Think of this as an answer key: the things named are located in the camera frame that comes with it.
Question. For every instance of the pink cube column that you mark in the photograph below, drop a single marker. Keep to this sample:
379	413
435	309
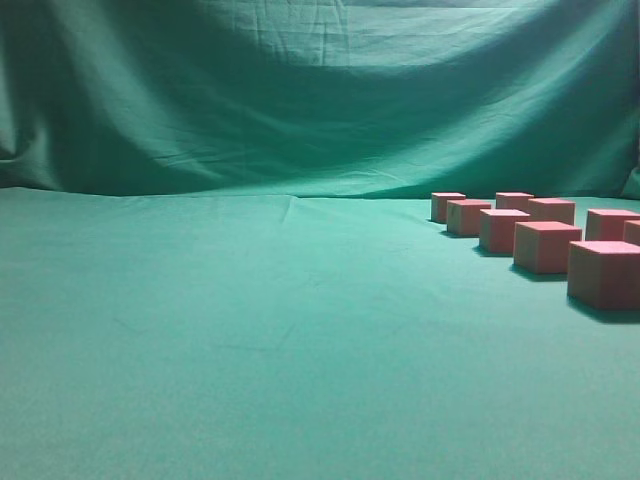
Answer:
439	202
497	227
607	224
513	200
542	247
604	274
631	232
463	216
551	209

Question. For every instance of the green cloth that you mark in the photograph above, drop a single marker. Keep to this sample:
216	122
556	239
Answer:
217	257

